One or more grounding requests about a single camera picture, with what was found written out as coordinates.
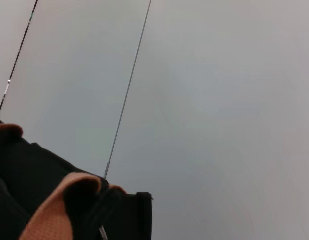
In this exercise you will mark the silver zipper pull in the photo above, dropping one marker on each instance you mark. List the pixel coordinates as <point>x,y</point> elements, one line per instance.
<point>102,232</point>

